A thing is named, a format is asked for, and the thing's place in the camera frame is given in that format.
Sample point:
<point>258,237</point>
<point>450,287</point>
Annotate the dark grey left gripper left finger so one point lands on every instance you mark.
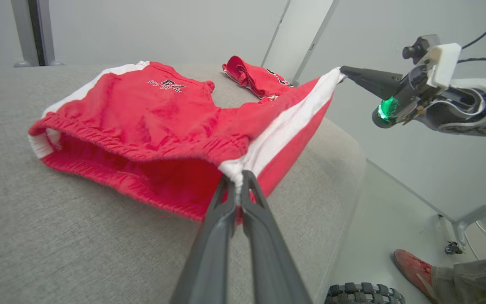
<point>209,261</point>

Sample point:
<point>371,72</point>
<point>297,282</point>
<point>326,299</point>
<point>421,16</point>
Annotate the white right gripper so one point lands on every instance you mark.
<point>414,88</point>

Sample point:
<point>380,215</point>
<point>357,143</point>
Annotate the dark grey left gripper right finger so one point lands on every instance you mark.
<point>268,261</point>

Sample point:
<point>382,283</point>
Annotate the red shorts with white panels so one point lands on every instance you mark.
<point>163,118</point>

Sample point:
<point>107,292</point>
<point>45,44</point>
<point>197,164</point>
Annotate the white leaning board panel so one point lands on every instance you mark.
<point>302,33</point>

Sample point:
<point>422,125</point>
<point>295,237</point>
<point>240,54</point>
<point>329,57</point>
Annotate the black knobby wheel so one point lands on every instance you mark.
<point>363,294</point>

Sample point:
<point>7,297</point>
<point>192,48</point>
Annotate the folded red jersey black print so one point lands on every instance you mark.
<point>260,78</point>

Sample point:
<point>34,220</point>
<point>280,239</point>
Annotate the red sneaker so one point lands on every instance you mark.
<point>411,270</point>

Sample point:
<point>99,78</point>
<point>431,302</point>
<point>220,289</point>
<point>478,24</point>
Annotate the grey fabric covered table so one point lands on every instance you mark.
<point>57,236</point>

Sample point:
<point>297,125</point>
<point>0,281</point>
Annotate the grey metal wheeled cart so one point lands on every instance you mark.
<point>471,217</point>

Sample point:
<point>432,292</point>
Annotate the olive grey trouser leg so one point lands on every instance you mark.
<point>475,280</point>

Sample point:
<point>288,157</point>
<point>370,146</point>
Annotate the grey metal stand pole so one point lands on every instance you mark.
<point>36,29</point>

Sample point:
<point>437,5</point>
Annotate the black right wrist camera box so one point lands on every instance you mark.
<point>424,44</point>

